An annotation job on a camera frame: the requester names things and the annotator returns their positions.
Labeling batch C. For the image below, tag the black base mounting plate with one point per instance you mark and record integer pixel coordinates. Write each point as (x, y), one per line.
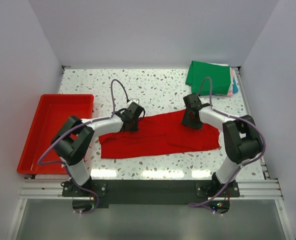
(95, 202)

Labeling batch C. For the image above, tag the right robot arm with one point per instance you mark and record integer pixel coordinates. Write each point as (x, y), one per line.
(243, 141)

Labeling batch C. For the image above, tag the aluminium frame rail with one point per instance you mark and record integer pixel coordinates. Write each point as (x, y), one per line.
(244, 189)

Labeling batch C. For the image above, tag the green folded t shirt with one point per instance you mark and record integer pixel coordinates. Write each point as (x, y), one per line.
(199, 71)

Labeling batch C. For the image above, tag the teal folded t shirt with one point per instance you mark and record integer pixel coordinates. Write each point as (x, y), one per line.
(234, 86)

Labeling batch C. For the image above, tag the red t shirt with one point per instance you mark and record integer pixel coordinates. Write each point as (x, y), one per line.
(159, 135)

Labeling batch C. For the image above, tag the red plastic tray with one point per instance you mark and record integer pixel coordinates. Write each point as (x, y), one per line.
(52, 112)

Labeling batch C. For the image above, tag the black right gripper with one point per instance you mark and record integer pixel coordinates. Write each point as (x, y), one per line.
(185, 121)

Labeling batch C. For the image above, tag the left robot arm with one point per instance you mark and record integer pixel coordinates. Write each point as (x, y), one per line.
(73, 140)

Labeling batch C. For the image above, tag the pink folded t shirt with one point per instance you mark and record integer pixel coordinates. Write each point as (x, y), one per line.
(232, 74)

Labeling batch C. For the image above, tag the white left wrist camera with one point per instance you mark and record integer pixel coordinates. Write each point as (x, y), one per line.
(134, 100)

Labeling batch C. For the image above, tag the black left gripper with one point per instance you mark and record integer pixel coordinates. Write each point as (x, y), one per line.
(134, 127)

